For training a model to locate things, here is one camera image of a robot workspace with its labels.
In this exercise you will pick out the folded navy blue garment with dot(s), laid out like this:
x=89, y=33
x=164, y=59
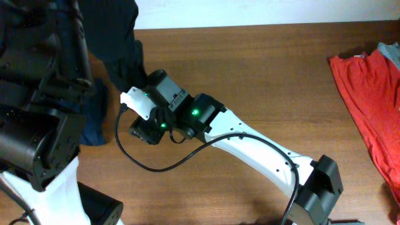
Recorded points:
x=95, y=112

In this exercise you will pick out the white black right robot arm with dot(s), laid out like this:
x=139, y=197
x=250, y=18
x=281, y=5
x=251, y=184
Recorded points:
x=313, y=186

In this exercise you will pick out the dark green t-shirt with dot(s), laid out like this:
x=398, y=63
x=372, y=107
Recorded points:
x=109, y=32

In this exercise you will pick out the red garment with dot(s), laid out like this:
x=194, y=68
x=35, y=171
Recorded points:
x=369, y=87

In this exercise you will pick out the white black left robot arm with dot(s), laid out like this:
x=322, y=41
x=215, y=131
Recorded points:
x=44, y=60

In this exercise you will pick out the grey garment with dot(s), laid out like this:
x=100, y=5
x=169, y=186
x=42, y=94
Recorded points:
x=390, y=52

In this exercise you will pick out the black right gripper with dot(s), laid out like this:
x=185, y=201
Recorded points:
x=145, y=130

